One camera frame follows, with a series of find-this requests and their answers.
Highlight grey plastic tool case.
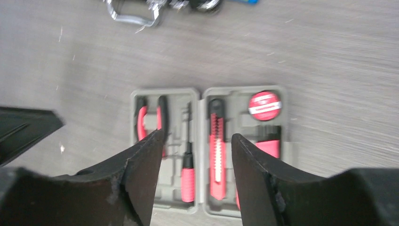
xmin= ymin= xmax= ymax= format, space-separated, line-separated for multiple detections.
xmin=130 ymin=85 xmax=297 ymax=219

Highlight red black pliers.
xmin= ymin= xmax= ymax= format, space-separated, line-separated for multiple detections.
xmin=133 ymin=95 xmax=170 ymax=157

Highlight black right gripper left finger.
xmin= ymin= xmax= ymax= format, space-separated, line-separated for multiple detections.
xmin=0 ymin=130 xmax=164 ymax=226

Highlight colourful toy brick stack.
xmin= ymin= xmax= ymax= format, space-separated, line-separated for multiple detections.
xmin=234 ymin=0 xmax=258 ymax=5

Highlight red handled screwdriver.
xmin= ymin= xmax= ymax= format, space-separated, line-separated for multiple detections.
xmin=181 ymin=102 xmax=195 ymax=203

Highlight red tape measure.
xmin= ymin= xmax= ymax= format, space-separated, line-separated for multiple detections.
xmin=235 ymin=190 xmax=240 ymax=210

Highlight red black bit holder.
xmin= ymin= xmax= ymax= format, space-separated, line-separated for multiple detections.
xmin=255 ymin=125 xmax=281 ymax=159

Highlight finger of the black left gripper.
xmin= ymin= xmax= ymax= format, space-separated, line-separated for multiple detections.
xmin=0 ymin=106 xmax=64 ymax=166

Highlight black electrical tape roll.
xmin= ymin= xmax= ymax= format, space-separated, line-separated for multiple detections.
xmin=247 ymin=90 xmax=282 ymax=121

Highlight red black utility knife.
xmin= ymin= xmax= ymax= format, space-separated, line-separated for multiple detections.
xmin=208 ymin=98 xmax=226 ymax=201

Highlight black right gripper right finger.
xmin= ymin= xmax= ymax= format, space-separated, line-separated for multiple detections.
xmin=231 ymin=133 xmax=399 ymax=226

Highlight black poker chip case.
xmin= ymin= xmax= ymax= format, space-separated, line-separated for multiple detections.
xmin=104 ymin=0 xmax=223 ymax=27

